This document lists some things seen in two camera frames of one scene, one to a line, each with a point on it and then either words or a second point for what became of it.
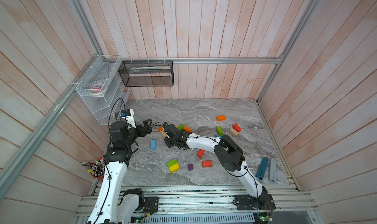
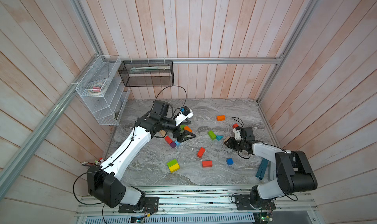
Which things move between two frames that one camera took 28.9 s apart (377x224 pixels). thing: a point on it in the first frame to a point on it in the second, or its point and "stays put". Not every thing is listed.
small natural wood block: x=163 y=133 stays put
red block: x=201 y=153 stays put
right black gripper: x=167 y=141 to x=229 y=143
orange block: x=187 y=129 stays put
